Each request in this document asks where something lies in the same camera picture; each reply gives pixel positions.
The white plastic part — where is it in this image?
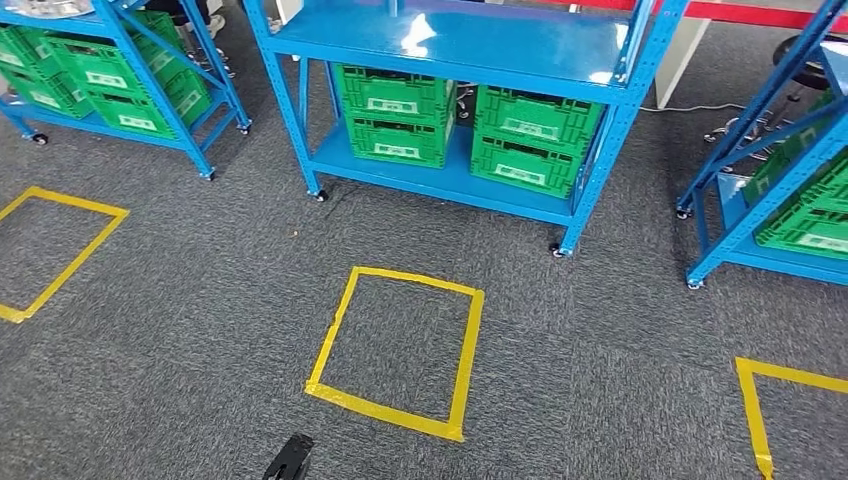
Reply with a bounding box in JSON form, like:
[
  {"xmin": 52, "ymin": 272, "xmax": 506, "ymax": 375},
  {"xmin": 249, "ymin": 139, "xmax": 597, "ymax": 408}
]
[{"xmin": 3, "ymin": 0, "xmax": 97, "ymax": 19}]

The red barrier belt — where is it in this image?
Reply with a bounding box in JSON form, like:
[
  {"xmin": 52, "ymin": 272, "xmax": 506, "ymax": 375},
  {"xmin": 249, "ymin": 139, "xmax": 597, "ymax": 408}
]
[{"xmin": 529, "ymin": 0, "xmax": 848, "ymax": 32}]

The person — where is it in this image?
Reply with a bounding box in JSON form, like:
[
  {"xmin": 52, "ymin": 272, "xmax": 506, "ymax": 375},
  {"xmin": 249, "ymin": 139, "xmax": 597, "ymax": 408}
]
[{"xmin": 145, "ymin": 0, "xmax": 228, "ymax": 41}]

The white floor cable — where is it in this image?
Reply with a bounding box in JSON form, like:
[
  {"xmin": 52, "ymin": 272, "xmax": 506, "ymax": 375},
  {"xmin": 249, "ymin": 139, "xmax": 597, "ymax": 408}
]
[{"xmin": 639, "ymin": 101, "xmax": 749, "ymax": 115}]

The blue metal shelf rack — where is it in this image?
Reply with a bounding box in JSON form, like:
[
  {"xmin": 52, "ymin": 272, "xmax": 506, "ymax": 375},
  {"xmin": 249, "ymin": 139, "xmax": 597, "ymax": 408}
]
[
  {"xmin": 0, "ymin": 0, "xmax": 253, "ymax": 181},
  {"xmin": 675, "ymin": 0, "xmax": 848, "ymax": 291},
  {"xmin": 241, "ymin": 0, "xmax": 690, "ymax": 258}
]

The yellow floor tape square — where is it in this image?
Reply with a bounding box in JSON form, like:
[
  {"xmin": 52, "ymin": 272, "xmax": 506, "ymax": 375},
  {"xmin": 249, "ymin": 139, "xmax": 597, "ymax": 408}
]
[
  {"xmin": 0, "ymin": 186, "xmax": 130, "ymax": 325},
  {"xmin": 304, "ymin": 266, "xmax": 486, "ymax": 443},
  {"xmin": 735, "ymin": 357, "xmax": 848, "ymax": 480}
]

